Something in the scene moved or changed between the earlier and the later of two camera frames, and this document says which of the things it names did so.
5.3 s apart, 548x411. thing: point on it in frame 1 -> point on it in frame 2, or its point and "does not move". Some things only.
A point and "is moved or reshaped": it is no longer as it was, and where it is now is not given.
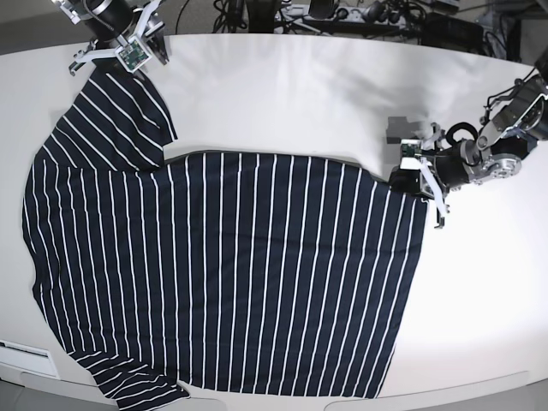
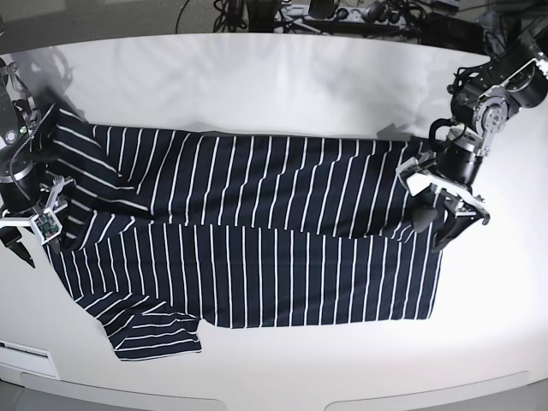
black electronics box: (452, 32) does not move
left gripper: (157, 41) -> (46, 223)
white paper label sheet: (27, 358) does not move
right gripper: (408, 179) -> (420, 174)
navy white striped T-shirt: (254, 273) is moved or reshaped
